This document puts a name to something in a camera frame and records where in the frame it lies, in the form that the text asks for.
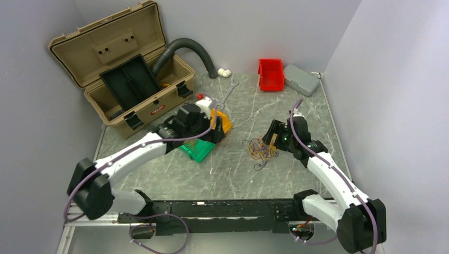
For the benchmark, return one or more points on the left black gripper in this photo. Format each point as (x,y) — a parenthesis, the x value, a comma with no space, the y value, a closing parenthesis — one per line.
(213,135)

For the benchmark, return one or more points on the yellow plastic bin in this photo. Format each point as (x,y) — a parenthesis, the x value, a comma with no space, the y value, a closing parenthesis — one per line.
(221,125)

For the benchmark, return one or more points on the grey plastic case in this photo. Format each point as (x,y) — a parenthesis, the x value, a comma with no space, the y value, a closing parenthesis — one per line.
(299,80)

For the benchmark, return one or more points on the green plastic bin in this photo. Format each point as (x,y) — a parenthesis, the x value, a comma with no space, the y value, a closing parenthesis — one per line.
(197,149)

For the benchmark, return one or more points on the silver open-end wrench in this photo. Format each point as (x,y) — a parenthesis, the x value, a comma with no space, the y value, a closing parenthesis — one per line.
(221,103)

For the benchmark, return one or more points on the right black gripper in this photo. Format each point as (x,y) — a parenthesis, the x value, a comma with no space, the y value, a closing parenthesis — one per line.
(278,127)

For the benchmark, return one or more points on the red plastic bin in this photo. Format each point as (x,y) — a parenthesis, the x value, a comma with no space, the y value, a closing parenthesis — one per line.
(271,75)

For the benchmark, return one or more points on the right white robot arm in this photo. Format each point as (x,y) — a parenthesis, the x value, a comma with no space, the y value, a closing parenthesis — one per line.
(358,221)

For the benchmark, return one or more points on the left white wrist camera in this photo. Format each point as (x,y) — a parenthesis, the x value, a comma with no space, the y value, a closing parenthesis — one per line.
(205,103)

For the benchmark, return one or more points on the tan plastic toolbox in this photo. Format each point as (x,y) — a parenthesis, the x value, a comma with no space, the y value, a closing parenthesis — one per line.
(109,44)

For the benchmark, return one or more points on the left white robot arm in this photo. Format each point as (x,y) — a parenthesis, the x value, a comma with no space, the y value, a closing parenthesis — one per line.
(91,186)

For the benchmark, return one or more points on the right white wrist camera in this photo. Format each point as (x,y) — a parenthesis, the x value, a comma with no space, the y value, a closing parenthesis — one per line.
(295,113)

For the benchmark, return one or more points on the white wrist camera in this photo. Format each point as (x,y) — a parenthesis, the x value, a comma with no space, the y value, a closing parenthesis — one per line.
(295,113)
(205,103)

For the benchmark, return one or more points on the black toolbox tray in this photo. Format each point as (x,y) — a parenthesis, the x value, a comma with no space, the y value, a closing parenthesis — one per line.
(131,82)

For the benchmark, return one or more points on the white pipe fitting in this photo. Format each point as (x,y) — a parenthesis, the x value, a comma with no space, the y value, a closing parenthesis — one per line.
(224,73)

